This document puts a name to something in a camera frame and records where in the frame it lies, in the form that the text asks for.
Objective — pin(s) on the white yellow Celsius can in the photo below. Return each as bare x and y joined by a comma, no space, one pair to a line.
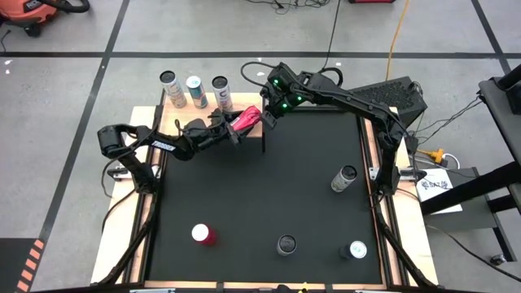
343,179

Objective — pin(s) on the small black caster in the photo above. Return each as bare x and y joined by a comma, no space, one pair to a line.
497,259

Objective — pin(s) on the white paper sheet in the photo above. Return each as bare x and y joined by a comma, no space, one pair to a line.
441,195

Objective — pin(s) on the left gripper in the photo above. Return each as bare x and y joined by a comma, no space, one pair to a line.
203,134

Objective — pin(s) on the orange shop vacuum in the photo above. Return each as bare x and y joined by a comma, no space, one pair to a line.
32,14

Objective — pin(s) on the Celsius Peach Vibe can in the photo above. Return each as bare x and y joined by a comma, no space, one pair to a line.
222,93

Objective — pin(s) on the Celsius Tropical Vibe can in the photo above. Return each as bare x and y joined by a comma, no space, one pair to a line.
173,91

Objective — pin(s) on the black aluminium table frame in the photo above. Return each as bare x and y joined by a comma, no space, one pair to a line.
124,255

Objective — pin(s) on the black orange striped floor mat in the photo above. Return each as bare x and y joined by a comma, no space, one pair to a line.
8,264

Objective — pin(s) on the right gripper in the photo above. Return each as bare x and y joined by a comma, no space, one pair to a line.
287,91

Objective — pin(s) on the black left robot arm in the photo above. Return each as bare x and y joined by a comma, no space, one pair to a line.
171,146

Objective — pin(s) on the blue silver Red Bull can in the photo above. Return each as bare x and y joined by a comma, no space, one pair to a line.
358,249
197,93

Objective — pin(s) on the black computer tower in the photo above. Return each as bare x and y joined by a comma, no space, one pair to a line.
386,93

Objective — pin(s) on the red Coca-Cola can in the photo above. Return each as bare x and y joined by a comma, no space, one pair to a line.
201,233
248,117

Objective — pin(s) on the wooden shelf with black frame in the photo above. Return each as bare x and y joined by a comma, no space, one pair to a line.
167,120

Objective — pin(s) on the dark grey can, bottom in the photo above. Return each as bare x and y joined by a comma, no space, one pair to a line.
286,245

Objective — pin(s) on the black equipment stand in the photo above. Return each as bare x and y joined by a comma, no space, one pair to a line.
502,114

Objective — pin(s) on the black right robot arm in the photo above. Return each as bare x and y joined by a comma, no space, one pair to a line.
358,101

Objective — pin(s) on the yellow power plug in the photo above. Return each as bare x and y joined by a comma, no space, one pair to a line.
435,154

